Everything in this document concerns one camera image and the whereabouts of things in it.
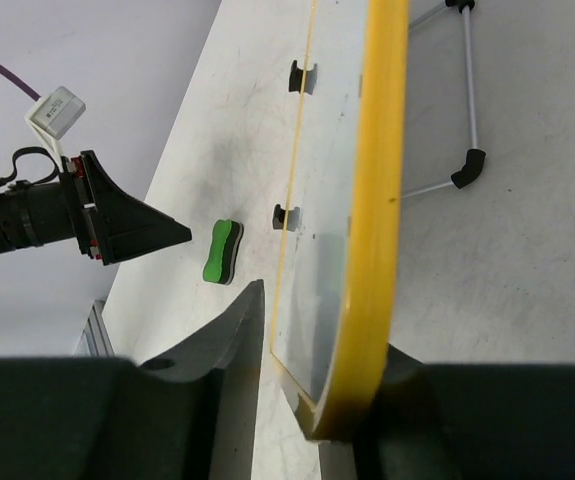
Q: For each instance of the metal board stand leg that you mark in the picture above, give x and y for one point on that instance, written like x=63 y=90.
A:
x=444 y=150

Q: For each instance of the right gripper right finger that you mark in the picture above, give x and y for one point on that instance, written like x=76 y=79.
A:
x=469 y=421

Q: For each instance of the white board with yellow frame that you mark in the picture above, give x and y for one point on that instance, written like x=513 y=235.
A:
x=336 y=275

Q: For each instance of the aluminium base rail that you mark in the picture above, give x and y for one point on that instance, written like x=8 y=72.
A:
x=94 y=340

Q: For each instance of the green whiteboard eraser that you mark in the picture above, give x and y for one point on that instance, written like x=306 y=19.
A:
x=220 y=264

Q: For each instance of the black board clip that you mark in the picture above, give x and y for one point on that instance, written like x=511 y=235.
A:
x=286 y=219
x=302 y=81

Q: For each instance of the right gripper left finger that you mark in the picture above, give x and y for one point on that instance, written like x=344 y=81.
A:
x=187 y=413

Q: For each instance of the black board clip lower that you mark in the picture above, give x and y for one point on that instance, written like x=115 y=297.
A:
x=286 y=219

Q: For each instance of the black board clip upper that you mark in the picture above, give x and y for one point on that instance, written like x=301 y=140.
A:
x=302 y=81

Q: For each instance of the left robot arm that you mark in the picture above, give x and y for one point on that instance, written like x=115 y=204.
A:
x=78 y=200

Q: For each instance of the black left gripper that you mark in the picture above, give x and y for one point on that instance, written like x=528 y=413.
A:
x=121 y=227

